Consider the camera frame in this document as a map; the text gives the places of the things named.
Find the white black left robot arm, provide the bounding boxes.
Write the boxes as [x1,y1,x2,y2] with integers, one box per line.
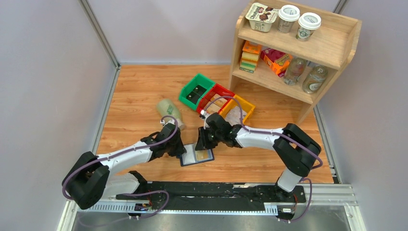
[62,122,186,209]

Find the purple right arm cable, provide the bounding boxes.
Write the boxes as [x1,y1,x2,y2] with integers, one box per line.
[203,96,323,223]

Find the blue leather card holder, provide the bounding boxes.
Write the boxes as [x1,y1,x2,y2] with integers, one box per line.
[178,143,215,167]

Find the red plastic bin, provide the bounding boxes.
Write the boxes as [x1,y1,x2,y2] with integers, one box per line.
[196,84,235,113]

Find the green plastic bin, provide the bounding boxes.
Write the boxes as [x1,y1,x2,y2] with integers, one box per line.
[178,73,216,111]

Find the green liquid plastic bottle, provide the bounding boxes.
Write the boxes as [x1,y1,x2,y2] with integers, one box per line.
[156,99,185,130]

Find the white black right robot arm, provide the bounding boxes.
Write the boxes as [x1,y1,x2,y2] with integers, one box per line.
[195,111,322,202]

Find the right white lidded coffee cup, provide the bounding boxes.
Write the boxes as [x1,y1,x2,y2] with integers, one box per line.
[296,13,321,41]

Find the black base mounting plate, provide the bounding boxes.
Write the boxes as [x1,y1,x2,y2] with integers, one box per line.
[115,181,306,213]

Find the clear glass bottle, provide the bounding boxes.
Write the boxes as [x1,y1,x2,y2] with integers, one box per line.
[283,57,307,86]
[302,65,329,94]

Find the left clear glass bottle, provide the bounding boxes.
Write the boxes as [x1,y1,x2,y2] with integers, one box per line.
[283,57,307,86]

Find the tan cards in red bin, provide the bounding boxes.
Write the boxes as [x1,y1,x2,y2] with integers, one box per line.
[205,94,228,114]

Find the aluminium frame rail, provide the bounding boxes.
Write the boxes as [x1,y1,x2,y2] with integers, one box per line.
[57,181,366,231]

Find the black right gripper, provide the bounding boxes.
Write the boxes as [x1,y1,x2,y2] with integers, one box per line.
[195,126,223,151]

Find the wooden shelf unit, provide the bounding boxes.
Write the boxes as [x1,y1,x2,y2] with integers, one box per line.
[228,0,362,124]

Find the left white lidded coffee cup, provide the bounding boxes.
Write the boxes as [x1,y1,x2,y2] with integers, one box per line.
[277,5,300,34]

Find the gold credit card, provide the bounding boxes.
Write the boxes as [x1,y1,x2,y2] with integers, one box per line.
[195,150,213,162]

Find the stack of sponges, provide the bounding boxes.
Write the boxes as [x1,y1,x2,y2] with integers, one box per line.
[239,40,262,73]

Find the yellow plastic bin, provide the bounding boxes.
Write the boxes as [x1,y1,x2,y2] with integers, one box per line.
[219,95,255,125]

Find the chobani yogurt cup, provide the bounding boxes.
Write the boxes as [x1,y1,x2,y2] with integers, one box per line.
[245,2,279,32]

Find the black cards in green bin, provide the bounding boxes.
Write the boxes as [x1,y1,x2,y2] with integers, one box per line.
[186,85,206,104]

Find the silver cards in yellow bin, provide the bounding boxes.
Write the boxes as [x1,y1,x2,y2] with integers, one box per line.
[225,106,247,126]

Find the white lidded coffee cup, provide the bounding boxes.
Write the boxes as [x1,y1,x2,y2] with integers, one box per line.
[296,13,321,41]
[277,5,300,34]

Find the orange pink snack box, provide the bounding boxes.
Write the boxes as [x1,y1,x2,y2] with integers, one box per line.
[260,48,293,77]

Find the right clear glass bottle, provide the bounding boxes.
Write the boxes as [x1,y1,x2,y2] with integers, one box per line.
[302,65,329,94]

